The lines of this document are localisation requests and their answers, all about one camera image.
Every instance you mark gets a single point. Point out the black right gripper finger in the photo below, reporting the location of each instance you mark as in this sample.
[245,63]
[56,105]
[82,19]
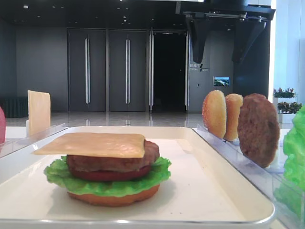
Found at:
[198,29]
[245,34]

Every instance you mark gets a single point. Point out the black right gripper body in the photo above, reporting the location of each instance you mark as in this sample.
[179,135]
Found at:
[224,9]

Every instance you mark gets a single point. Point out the sesame top bun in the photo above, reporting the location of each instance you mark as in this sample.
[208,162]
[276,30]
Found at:
[214,113]

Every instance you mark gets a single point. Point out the upright brown meat patty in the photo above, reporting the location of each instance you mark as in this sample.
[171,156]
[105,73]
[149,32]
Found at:
[258,129]

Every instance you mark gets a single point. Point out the flat cheese slice on burger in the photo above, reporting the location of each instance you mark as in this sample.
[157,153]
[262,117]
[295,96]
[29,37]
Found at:
[96,145]

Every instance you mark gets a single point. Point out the upright green lettuce leaf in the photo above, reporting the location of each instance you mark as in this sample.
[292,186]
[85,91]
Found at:
[294,155]

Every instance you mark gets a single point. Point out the upright cheese slice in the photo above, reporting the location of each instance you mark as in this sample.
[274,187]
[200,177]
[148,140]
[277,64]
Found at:
[39,112]

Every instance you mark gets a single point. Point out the meat patty in burger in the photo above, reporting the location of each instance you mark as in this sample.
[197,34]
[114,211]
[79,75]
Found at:
[92,164]

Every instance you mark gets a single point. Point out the tomato slice in burger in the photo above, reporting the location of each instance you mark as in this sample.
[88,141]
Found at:
[110,176]

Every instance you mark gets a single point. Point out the lettuce leaf in burger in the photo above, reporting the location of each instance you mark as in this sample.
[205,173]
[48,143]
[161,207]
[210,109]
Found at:
[58,173]

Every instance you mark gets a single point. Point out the upright red tomato slice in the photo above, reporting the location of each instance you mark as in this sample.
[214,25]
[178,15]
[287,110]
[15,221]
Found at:
[2,126]

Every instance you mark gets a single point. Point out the open dark doorway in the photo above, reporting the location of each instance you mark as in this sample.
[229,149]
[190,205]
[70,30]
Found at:
[169,72]

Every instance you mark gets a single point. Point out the upright bun half right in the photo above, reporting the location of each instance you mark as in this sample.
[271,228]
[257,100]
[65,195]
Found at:
[233,105]

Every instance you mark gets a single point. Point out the black double door middle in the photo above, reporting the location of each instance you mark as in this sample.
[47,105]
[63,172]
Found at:
[127,71]

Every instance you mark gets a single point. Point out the black double door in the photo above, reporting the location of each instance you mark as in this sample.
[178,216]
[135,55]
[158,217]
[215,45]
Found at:
[127,71]
[87,70]

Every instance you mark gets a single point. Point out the potted flower planter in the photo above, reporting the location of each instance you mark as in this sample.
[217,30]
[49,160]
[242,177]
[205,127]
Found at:
[286,104]

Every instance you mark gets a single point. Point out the black double door left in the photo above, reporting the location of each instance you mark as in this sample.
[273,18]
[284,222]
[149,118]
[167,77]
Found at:
[87,70]

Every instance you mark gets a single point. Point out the white rectangular serving tray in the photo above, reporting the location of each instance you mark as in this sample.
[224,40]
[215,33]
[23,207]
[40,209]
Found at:
[203,192]

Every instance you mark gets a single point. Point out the bottom bun in burger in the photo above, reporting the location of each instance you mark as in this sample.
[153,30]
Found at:
[116,201]

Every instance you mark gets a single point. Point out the small wall display screen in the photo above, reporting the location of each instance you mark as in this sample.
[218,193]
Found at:
[221,81]

